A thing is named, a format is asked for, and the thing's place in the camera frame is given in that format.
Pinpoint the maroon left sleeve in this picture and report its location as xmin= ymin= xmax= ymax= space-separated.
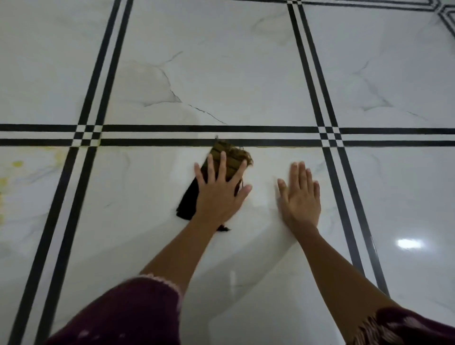
xmin=45 ymin=274 xmax=183 ymax=345

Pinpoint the person's right forearm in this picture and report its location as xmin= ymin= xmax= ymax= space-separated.
xmin=294 ymin=223 xmax=399 ymax=343

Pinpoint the person's right hand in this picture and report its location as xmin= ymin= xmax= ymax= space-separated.
xmin=277 ymin=161 xmax=322 ymax=232

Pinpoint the maroon sleeve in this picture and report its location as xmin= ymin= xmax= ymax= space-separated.
xmin=45 ymin=274 xmax=183 ymax=345
xmin=350 ymin=306 xmax=455 ymax=345

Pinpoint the person's left hand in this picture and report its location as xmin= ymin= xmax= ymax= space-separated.
xmin=194 ymin=151 xmax=253 ymax=226

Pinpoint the person's left forearm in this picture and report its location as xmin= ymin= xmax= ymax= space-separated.
xmin=140 ymin=216 xmax=222 ymax=295

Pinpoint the maroon right sleeve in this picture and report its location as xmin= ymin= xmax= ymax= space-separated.
xmin=350 ymin=306 xmax=455 ymax=345

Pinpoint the dark brown cleaning cloth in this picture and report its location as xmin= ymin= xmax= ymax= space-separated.
xmin=176 ymin=136 xmax=254 ymax=232

